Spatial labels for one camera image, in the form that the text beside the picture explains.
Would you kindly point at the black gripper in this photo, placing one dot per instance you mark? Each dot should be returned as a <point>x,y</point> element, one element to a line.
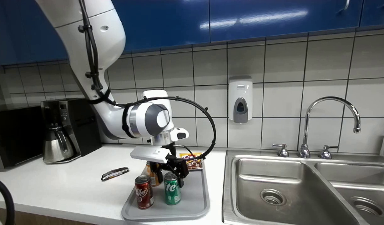
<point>171,151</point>

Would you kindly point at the green soda can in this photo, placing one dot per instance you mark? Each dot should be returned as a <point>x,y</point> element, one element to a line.
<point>172,188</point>

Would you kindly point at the orange soda can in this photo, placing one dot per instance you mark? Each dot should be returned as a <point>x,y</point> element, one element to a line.
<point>152,176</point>

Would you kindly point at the red Dr Pepper can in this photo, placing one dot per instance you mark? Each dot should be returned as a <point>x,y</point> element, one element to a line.
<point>144,192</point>

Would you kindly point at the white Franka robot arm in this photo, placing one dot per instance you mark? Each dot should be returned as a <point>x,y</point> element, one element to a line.
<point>96,41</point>

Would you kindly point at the grey plastic tray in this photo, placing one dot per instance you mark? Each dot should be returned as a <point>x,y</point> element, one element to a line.
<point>192,200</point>

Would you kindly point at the yellow snack bag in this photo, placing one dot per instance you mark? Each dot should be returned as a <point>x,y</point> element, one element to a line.
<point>196,160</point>

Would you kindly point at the silver coffee pot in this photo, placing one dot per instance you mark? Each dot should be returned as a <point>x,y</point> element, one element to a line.
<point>81,125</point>

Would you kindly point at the metal sink drain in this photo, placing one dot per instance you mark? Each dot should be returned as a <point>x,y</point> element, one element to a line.
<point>273,196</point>
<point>367,207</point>

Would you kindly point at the stainless steel carafe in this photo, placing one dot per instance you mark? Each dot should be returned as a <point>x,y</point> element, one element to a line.
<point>56,145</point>

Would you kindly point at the stainless steel double sink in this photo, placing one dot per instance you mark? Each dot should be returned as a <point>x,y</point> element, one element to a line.
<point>292,191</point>

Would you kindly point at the chrome gooseneck faucet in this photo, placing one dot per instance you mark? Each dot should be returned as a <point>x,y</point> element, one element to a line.
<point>308,120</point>

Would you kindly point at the black microwave oven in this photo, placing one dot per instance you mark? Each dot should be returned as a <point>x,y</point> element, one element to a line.
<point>14,137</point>

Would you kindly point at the blue upper cabinets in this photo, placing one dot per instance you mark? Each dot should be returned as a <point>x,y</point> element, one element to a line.
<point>242,16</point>

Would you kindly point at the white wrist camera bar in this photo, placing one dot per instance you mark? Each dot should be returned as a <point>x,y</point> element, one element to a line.
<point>149,153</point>

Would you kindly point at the white wall soap dispenser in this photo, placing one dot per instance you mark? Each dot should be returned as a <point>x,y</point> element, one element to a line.
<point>241,100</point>

